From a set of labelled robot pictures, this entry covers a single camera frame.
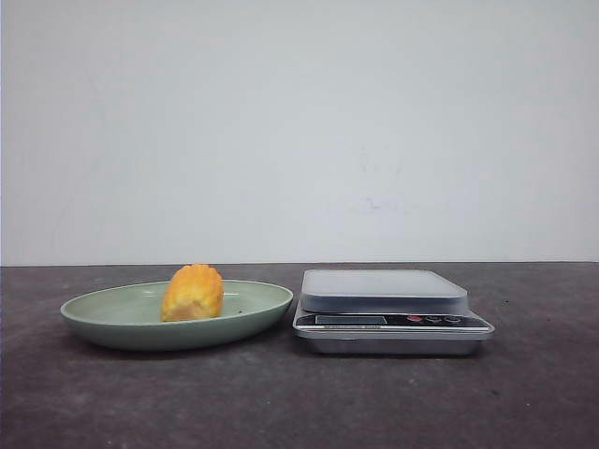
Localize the yellow corn cob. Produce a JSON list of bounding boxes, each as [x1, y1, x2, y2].
[[161, 264, 224, 322]]

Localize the silver digital kitchen scale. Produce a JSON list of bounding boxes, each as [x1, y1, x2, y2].
[[293, 268, 494, 355]]

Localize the light green plate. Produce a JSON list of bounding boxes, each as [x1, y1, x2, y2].
[[60, 280, 293, 352]]

